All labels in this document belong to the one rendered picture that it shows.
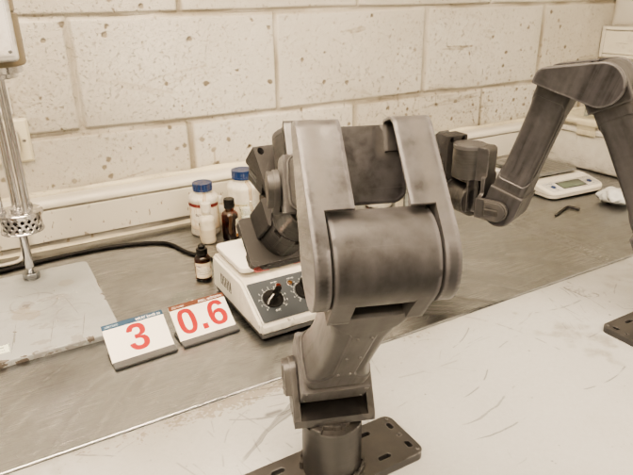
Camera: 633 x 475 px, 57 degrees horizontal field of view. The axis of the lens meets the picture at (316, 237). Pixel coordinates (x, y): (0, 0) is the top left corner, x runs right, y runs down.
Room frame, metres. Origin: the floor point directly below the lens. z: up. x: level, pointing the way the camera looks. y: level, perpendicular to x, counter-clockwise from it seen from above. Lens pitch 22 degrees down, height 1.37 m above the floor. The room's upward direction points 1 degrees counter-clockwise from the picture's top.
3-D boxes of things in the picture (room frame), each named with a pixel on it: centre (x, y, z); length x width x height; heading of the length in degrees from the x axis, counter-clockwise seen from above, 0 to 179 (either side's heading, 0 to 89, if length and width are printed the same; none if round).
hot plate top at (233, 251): (0.90, 0.09, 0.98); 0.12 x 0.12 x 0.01; 29
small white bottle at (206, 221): (1.14, 0.23, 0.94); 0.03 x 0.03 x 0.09
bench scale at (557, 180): (1.52, -0.61, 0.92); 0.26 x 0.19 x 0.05; 26
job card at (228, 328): (0.78, 0.17, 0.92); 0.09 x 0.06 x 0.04; 123
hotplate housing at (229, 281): (0.87, 0.08, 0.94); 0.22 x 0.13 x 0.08; 29
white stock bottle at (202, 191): (1.20, 0.24, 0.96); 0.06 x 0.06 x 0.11
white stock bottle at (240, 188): (1.24, 0.16, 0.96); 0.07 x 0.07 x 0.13
